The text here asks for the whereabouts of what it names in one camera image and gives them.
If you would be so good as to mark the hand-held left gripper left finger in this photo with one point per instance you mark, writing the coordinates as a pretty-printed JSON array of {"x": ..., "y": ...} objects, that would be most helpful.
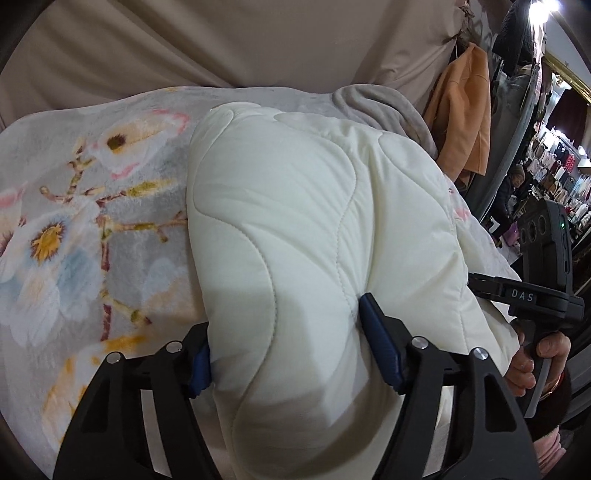
[{"x": 202, "y": 369}]

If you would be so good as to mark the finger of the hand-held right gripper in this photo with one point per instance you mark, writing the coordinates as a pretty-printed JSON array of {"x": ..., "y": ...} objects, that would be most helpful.
[{"x": 485, "y": 284}]

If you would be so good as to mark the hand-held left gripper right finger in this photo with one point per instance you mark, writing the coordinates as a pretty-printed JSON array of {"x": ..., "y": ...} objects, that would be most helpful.
[{"x": 381, "y": 341}]

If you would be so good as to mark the white quilted jacket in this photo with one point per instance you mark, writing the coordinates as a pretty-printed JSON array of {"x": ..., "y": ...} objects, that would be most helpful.
[{"x": 300, "y": 230}]

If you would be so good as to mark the person's right forearm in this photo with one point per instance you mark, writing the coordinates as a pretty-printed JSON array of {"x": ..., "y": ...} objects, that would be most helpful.
[{"x": 551, "y": 415}]

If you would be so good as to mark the rack of hanging clothes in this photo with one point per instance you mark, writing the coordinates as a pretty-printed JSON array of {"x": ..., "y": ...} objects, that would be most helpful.
[{"x": 561, "y": 175}]

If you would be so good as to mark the person's right hand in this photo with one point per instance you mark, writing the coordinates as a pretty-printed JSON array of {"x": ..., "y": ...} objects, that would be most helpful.
[{"x": 556, "y": 348}]

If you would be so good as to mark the grey hanging garment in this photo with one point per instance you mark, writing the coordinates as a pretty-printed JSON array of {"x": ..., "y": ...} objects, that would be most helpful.
[{"x": 508, "y": 138}]

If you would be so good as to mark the orange hanging garment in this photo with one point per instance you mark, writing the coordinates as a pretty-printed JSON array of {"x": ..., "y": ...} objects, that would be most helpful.
[{"x": 461, "y": 115}]

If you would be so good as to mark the pink fluffy cloth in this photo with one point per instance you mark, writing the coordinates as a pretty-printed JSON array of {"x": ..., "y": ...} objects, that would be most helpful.
[{"x": 551, "y": 454}]

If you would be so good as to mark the floral fleece blanket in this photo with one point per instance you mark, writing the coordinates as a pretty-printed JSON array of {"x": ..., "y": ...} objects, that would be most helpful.
[{"x": 69, "y": 230}]

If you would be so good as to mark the grey fleece cloth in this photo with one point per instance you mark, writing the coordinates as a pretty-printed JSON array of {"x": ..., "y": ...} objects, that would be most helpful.
[{"x": 383, "y": 110}]

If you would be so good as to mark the dark hanging garment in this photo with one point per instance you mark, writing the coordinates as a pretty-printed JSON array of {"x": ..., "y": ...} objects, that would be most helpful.
[{"x": 519, "y": 32}]

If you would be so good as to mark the beige curtain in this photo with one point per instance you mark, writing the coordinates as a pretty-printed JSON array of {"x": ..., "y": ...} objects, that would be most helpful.
[{"x": 184, "y": 37}]

